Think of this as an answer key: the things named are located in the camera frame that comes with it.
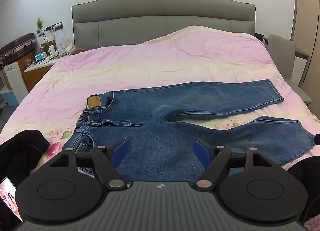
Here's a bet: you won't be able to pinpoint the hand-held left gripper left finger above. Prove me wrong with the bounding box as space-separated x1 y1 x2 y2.
51 138 129 190

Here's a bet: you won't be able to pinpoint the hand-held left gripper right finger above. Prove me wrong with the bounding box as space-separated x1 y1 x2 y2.
193 138 273 189

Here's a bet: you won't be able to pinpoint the blue denim pants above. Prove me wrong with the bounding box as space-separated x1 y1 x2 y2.
66 79 316 187

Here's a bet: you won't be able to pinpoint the dark cloth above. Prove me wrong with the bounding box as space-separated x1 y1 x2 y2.
286 156 320 224

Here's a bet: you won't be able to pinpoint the pink fuzzy cloth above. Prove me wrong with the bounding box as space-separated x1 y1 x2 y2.
303 217 320 231

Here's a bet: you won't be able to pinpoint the grey chair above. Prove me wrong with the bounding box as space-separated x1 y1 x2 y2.
267 34 313 105

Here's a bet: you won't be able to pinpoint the pink floral blanket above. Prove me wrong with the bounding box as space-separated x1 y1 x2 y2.
0 26 320 179

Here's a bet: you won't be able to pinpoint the black garment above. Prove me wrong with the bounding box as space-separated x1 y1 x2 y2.
0 130 50 231

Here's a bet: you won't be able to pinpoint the white top wooden nightstand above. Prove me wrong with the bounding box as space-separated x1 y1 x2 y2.
24 55 69 92

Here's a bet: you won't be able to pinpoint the smartphone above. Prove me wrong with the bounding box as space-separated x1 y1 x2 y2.
0 176 24 223

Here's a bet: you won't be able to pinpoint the light blue bin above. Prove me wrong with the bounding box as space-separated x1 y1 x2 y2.
0 86 20 107

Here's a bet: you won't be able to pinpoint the white air purifier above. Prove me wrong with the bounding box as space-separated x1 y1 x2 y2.
3 62 29 97

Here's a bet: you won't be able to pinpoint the beige wardrobe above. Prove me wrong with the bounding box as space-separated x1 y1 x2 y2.
291 0 320 60

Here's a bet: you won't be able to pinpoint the grey padded headboard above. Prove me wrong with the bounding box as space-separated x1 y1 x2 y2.
72 0 256 50

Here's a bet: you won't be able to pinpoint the dark brown suitcase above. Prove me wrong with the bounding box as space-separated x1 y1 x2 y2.
0 33 36 60

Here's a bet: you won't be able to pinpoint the small green potted plant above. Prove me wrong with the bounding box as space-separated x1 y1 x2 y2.
36 17 45 34

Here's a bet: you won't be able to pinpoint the black charging cable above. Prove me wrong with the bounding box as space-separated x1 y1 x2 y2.
42 28 55 60

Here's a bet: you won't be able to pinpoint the wall power socket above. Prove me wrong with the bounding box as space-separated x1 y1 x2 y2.
45 22 62 32

